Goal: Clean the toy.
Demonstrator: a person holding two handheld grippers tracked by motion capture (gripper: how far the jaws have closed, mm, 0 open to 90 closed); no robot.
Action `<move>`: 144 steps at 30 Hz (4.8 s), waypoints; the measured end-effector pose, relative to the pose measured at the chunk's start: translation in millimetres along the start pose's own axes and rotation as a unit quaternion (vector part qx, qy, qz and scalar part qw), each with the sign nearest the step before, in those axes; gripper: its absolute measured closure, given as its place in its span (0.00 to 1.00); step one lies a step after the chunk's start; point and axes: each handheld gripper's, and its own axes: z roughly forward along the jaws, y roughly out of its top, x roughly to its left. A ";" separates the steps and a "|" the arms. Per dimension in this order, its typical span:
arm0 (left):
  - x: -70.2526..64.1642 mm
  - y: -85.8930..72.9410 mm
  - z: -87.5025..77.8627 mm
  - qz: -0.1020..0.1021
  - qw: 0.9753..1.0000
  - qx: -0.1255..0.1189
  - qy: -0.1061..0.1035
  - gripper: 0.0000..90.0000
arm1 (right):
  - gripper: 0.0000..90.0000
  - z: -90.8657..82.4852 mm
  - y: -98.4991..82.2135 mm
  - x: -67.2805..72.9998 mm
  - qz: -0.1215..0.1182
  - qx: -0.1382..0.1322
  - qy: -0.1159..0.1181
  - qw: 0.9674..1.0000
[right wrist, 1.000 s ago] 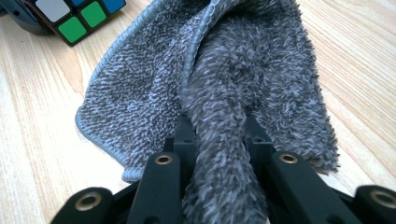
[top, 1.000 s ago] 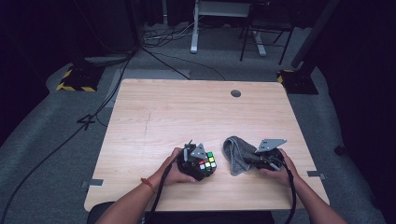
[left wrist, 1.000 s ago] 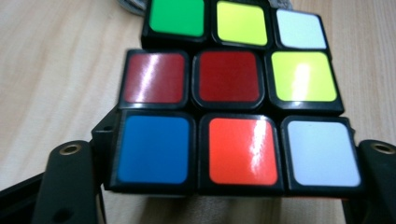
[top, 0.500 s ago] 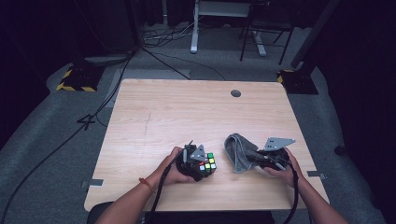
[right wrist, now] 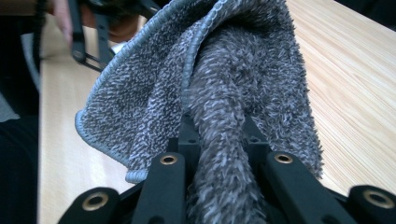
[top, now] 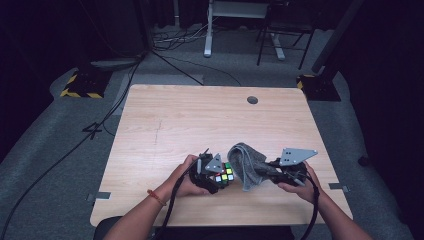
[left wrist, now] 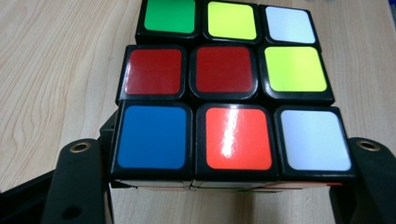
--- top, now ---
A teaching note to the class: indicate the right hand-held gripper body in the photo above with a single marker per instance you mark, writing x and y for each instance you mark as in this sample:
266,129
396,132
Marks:
295,156

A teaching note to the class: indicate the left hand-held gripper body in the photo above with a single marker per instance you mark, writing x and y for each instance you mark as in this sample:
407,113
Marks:
213,165

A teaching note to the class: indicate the multicoloured puzzle cube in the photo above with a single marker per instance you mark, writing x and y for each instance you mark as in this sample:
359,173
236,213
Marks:
224,175

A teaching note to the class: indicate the grey cloth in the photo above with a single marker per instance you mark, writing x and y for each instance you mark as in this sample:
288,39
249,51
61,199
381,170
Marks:
248,163

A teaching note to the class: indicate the person's left hand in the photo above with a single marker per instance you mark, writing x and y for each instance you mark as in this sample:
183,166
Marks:
181,181

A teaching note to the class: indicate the person's right hand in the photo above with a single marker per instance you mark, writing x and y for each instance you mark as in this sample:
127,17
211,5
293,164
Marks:
305,191

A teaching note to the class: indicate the person's dark clothing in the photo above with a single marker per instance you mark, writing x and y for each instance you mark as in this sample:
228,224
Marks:
226,233

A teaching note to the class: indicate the grey tape piece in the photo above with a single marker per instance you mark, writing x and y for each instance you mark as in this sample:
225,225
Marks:
101,195
337,186

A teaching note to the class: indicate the grey round table grommet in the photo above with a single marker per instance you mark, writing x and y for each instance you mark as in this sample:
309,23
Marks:
252,100

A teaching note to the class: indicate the small black floor object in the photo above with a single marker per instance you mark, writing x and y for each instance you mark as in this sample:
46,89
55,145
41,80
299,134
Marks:
363,160

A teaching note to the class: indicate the black yellow striped stand base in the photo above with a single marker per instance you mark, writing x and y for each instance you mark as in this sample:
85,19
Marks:
320,88
85,85

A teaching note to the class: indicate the black seat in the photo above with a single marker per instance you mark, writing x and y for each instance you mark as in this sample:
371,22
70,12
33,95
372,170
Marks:
105,228

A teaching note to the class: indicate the slanted grey metal pole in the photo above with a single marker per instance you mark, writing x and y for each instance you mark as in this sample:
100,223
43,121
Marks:
336,33

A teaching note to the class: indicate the black chair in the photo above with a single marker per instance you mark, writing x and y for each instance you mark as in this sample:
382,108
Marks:
286,26

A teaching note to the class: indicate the grey flat stand base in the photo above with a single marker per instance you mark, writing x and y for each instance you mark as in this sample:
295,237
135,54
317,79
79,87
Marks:
113,63

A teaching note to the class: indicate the white desk frame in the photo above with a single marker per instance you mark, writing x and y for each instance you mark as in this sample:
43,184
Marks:
208,36

